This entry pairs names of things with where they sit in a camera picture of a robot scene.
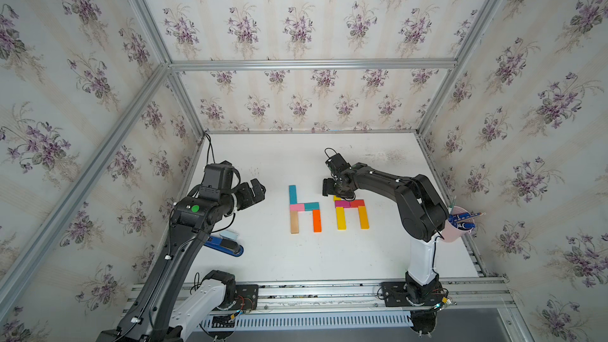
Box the red block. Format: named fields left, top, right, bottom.
left=350, top=199, right=365, bottom=208

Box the amber orange block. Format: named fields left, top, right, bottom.
left=358, top=206, right=370, bottom=230

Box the magenta block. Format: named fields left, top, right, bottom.
left=334, top=200, right=351, bottom=208

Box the natural wood block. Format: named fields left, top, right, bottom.
left=290, top=211, right=299, bottom=234

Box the blue stapler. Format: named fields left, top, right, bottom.
left=204, top=236, right=245, bottom=257

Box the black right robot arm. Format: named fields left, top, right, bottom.
left=322, top=154, right=449, bottom=309

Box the pink block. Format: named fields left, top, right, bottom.
left=290, top=204, right=306, bottom=212

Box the pink pen cup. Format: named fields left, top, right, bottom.
left=439, top=202, right=486, bottom=243

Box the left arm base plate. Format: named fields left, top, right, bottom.
left=214, top=284, right=260, bottom=313

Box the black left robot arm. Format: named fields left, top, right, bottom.
left=98, top=161, right=266, bottom=341

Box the long teal block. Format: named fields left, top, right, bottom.
left=288, top=185, right=298, bottom=205

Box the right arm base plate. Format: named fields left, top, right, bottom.
left=376, top=281, right=449, bottom=309

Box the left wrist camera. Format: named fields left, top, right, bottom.
left=199, top=161, right=242, bottom=198

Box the short teal block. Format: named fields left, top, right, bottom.
left=304, top=202, right=320, bottom=212

